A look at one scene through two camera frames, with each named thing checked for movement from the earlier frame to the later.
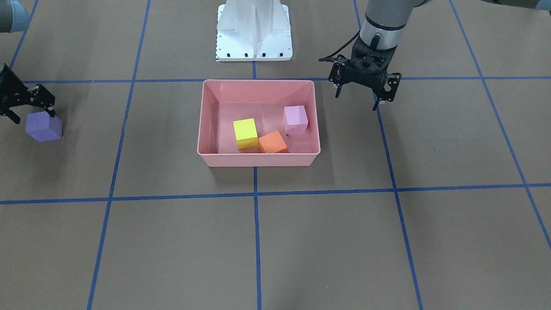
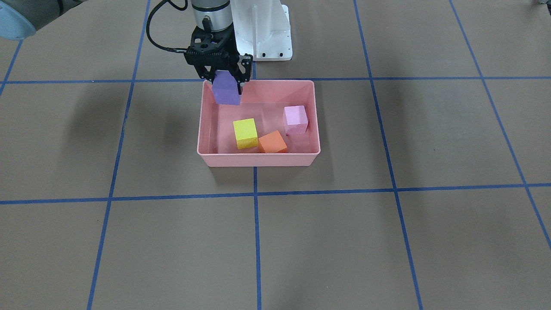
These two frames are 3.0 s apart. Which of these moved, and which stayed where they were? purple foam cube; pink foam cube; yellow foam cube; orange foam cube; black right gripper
Moved: purple foam cube; black right gripper
Stayed: yellow foam cube; pink foam cube; orange foam cube
